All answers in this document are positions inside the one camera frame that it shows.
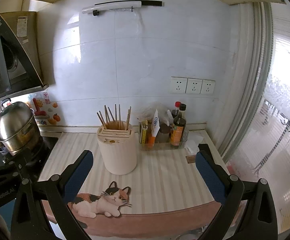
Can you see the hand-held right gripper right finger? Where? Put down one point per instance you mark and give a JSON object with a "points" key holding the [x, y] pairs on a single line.
{"points": [[210, 177]]}

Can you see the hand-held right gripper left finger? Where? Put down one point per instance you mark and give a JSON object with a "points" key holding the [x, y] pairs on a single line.
{"points": [[79, 172]]}

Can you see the cream round utensil holder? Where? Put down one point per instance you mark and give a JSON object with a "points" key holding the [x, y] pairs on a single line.
{"points": [[117, 155]]}

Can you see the group of wooden chopsticks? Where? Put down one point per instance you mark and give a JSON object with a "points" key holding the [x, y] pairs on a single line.
{"points": [[115, 116]]}

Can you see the person's left forearm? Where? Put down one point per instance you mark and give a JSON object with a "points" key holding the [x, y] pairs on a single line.
{"points": [[1, 226]]}

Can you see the small brown object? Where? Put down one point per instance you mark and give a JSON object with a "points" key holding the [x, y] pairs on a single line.
{"points": [[191, 159]]}

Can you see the steel pot with lid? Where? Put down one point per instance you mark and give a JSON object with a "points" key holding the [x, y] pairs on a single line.
{"points": [[14, 122]]}

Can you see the white tissue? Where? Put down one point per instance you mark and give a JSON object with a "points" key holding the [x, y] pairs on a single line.
{"points": [[193, 142]]}

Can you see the black stove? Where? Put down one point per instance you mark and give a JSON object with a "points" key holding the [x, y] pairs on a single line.
{"points": [[48, 142]]}

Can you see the striped cat print mat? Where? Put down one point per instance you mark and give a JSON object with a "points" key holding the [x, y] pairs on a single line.
{"points": [[160, 175]]}

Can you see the clear plastic tray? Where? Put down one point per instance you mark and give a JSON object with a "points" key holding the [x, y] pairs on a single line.
{"points": [[165, 147]]}

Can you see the dark soy sauce bottle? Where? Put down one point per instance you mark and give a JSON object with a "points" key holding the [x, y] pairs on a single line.
{"points": [[178, 127]]}

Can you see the grey lid jar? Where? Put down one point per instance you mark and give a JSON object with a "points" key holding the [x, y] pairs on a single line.
{"points": [[165, 133]]}

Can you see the yellow box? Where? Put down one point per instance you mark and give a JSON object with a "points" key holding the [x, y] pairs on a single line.
{"points": [[143, 132]]}

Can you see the white label packet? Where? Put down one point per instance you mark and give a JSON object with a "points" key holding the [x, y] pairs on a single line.
{"points": [[155, 123]]}

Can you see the glass sliding window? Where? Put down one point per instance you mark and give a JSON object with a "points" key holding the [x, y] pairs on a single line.
{"points": [[272, 130]]}

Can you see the red cap bottle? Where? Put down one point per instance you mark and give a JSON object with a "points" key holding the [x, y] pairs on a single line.
{"points": [[177, 104]]}

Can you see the clear plastic bag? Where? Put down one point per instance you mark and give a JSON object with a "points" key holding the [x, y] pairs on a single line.
{"points": [[150, 110]]}

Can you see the stainless chimney cover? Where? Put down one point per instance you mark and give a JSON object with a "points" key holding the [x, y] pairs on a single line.
{"points": [[26, 30]]}

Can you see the fruit wall stickers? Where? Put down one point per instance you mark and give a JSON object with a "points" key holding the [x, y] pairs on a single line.
{"points": [[38, 110]]}

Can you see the white wall socket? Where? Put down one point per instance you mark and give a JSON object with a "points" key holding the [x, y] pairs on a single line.
{"points": [[208, 87], [178, 85], [194, 86]]}

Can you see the white wall-mounted tube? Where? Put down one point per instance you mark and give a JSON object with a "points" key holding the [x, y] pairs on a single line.
{"points": [[109, 8]]}

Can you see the black wall strip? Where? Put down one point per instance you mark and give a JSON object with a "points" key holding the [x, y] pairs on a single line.
{"points": [[152, 3]]}

